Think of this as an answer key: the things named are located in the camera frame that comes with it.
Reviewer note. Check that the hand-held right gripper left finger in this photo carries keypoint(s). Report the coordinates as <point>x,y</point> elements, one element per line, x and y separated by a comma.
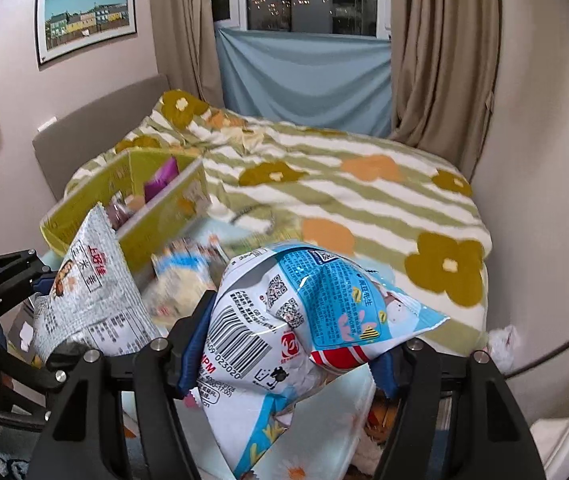
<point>190,360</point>

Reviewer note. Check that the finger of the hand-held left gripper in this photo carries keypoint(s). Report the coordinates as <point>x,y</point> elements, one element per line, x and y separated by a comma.
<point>39,280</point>
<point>59,367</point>

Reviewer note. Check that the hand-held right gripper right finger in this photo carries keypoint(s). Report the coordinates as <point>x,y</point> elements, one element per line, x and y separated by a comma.
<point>387,377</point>

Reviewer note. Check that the grey white snack packet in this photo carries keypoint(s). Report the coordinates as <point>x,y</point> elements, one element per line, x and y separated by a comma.
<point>94,300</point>

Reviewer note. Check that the blue white snack packet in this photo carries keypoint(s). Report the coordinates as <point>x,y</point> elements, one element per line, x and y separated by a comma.
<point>274,320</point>

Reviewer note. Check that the green cardboard box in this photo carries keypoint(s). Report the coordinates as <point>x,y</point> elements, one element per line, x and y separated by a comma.
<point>164,215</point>

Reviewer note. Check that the light blue daisy pillow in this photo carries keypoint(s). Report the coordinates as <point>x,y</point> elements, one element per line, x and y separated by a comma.
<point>324,425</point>

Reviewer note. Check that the blue yellow snack packet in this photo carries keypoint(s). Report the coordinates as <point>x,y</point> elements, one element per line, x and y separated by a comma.
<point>184,280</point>

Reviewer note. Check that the dark pink snack packet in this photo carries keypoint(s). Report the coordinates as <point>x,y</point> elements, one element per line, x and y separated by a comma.
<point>119,212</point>

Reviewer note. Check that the crumpled white cloth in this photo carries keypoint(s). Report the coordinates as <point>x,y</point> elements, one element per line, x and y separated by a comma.
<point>501,347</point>

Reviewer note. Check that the grey bed headboard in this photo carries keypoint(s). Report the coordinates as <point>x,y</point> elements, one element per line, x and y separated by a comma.
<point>79,140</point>

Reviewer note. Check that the purple snack packet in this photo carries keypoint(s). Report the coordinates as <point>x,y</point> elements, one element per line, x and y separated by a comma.
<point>162,180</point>

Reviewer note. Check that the striped floral blanket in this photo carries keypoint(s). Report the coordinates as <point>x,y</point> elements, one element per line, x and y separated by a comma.
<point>364,200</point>

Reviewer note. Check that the beige curtain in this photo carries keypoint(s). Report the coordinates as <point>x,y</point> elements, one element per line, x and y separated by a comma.
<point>184,30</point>
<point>444,60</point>

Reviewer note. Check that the light blue hanging cloth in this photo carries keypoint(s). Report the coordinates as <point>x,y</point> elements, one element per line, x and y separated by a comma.
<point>304,80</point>

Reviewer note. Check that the framed wall picture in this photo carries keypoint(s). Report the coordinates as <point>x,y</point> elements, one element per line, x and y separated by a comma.
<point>87,17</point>

